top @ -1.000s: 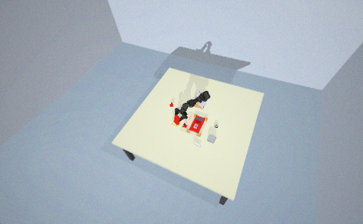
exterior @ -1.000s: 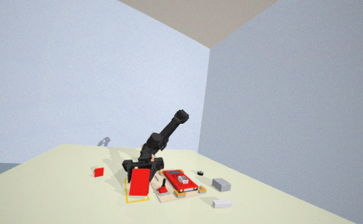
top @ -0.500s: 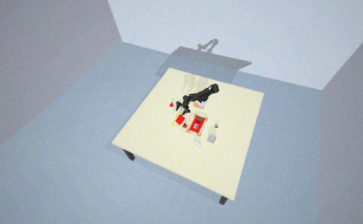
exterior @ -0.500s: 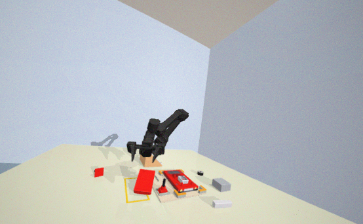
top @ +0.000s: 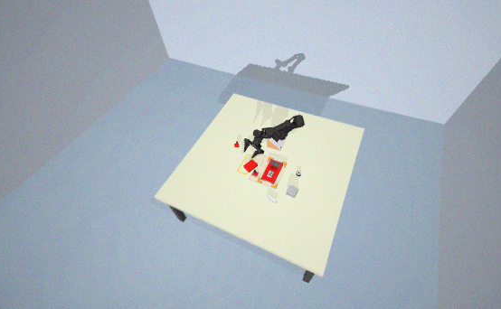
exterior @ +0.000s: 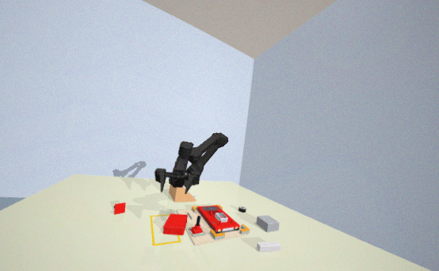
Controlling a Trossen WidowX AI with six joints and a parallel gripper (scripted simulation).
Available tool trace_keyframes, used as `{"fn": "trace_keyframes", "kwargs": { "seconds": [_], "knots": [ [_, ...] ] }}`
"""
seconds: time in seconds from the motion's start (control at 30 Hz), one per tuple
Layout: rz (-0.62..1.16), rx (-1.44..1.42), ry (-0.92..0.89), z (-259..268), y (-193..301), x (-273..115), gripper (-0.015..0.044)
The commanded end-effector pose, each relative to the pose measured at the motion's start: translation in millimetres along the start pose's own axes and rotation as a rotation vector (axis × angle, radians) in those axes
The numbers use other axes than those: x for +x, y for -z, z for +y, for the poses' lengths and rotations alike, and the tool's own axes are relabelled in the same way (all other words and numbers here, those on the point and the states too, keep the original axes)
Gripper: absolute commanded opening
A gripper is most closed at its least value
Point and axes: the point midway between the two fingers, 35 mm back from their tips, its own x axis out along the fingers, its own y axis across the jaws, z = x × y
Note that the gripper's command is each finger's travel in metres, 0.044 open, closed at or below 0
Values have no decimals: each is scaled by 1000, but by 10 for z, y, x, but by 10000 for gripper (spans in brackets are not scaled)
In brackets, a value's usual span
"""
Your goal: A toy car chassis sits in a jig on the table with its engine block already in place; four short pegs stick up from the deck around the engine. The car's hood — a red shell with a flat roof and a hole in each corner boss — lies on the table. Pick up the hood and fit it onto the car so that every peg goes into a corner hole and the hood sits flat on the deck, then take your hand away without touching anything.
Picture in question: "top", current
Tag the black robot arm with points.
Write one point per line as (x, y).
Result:
(280, 131)

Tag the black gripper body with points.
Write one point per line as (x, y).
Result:
(255, 143)

